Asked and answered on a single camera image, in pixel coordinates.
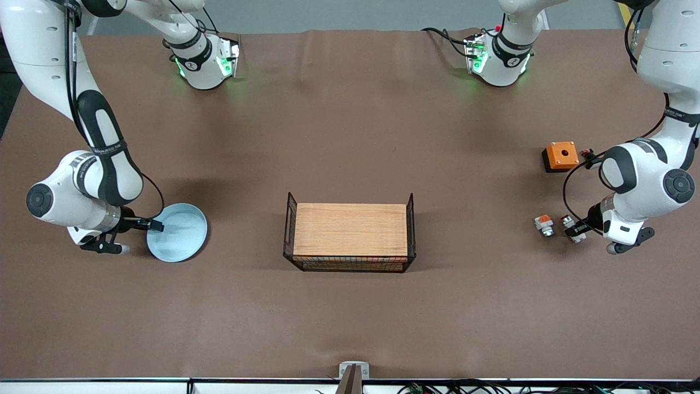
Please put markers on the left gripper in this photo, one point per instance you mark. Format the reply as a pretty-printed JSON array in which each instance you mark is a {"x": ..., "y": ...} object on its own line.
[{"x": 592, "y": 221}]

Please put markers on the grey metal bracket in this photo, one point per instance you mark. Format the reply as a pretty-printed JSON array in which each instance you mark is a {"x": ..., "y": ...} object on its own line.
[{"x": 343, "y": 370}]

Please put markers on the small orange switch component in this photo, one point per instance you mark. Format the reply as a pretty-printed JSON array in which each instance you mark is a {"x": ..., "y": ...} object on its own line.
[{"x": 544, "y": 225}]

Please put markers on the orange button enclosure box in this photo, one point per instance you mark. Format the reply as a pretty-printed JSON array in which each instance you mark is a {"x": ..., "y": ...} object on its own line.
[{"x": 561, "y": 155}]

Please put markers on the brown table cover sheet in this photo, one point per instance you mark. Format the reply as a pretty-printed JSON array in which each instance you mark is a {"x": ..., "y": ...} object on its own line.
[{"x": 350, "y": 137}]

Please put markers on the white table edge rail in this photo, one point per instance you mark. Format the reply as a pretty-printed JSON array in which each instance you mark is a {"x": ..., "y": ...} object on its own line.
[{"x": 109, "y": 387}]

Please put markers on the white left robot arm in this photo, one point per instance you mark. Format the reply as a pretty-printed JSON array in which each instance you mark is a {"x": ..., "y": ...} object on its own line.
[{"x": 667, "y": 60}]

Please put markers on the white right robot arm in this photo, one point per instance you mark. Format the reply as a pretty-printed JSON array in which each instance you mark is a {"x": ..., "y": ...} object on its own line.
[{"x": 104, "y": 137}]

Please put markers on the small red push button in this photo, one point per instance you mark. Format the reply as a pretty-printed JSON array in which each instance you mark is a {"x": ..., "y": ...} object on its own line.
[{"x": 567, "y": 221}]

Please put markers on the brown post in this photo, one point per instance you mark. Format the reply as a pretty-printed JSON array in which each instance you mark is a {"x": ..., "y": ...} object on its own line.
[{"x": 351, "y": 382}]

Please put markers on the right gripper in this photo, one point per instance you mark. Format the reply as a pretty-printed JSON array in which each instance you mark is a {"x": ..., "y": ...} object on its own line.
[{"x": 129, "y": 221}]

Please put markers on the light blue round plate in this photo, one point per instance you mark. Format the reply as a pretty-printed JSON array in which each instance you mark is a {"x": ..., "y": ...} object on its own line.
[{"x": 180, "y": 232}]

